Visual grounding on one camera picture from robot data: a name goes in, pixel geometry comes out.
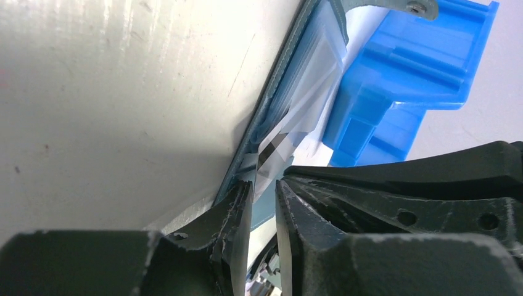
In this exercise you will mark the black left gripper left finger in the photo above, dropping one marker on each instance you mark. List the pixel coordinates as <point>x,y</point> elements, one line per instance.
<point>208,256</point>

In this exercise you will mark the teal leather card holder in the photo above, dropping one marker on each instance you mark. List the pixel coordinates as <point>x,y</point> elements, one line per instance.
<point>304,78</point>

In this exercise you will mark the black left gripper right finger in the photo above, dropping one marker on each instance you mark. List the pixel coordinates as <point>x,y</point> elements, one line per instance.
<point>317,258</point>

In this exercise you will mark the white card with black stripe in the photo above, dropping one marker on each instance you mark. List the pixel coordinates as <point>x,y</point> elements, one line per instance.
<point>273,158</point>

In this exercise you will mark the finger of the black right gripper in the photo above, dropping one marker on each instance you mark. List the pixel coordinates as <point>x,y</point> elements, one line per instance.
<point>476,190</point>

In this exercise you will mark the blue plastic bin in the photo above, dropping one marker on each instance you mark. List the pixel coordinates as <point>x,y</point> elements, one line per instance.
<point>408,66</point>

